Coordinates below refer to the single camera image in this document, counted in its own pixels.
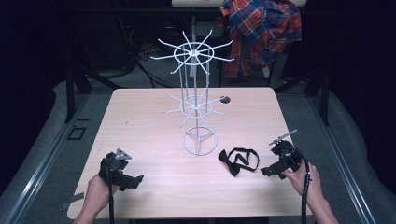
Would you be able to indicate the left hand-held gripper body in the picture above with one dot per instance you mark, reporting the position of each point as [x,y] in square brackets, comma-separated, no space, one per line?
[112,169]

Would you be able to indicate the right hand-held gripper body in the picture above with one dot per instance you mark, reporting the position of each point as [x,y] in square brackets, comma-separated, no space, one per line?
[286,157]

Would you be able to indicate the black bow tie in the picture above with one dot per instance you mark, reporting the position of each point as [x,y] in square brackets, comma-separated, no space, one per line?
[233,167]

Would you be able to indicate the person's right hand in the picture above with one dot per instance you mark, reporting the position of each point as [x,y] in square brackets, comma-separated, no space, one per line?
[303,182]

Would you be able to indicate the person's left hand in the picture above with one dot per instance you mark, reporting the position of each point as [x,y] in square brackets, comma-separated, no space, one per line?
[99,193]

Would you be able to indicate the grey tape strip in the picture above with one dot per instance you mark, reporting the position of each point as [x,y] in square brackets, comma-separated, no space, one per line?
[72,200]

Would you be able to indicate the black metal stand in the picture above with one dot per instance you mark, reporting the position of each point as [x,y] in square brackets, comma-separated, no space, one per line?
[320,93]
[73,90]

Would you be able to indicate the red blue plaid shirt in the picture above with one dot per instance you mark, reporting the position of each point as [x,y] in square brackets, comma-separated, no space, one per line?
[260,34]

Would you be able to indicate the aluminium floor rail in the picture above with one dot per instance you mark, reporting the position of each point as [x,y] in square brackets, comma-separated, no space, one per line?
[339,161]
[37,174]

